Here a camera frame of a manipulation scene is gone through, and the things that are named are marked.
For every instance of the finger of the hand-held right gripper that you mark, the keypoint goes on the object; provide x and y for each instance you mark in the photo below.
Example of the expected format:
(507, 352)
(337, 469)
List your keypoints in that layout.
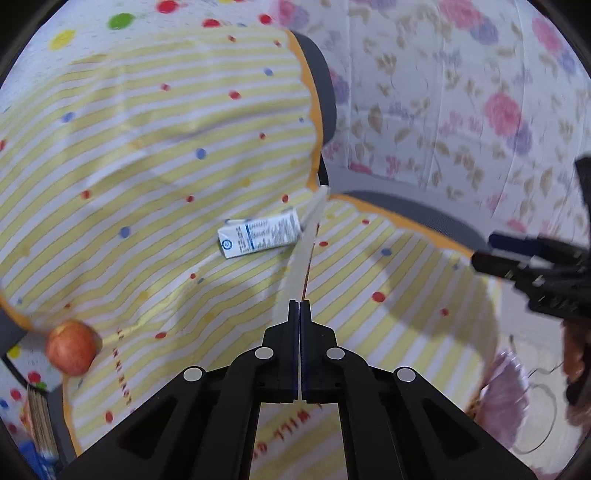
(498, 265)
(508, 241)

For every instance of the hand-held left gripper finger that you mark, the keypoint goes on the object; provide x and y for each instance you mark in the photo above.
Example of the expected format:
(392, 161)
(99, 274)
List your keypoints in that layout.
(305, 360)
(294, 360)

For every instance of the white wrapper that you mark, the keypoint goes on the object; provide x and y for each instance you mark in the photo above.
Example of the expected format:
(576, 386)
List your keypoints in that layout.
(304, 249)

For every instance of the pink trash bag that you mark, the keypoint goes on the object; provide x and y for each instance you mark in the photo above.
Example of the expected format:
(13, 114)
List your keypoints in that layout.
(505, 392)

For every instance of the person's right hand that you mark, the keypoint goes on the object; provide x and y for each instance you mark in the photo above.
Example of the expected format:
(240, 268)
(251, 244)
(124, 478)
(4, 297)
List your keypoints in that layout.
(575, 350)

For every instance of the grey chair with black legs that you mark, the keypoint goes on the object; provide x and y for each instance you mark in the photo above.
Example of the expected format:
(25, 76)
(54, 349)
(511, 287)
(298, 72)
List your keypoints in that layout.
(415, 217)

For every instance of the white milk carton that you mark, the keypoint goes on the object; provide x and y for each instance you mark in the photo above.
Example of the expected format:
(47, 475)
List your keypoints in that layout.
(258, 233)

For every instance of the red apple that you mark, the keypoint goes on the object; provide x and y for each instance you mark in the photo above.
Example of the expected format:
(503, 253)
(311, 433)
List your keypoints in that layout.
(71, 346)

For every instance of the yellow striped dotted cloth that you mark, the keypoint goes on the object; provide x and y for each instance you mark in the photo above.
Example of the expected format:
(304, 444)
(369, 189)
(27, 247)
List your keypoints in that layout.
(138, 184)

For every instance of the tan striped object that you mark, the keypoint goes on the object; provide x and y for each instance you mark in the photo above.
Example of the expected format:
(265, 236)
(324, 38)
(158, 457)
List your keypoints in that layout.
(42, 420)

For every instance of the blue object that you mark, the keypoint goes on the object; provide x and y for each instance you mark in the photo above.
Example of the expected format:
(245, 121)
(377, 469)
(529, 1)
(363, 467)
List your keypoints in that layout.
(34, 459)

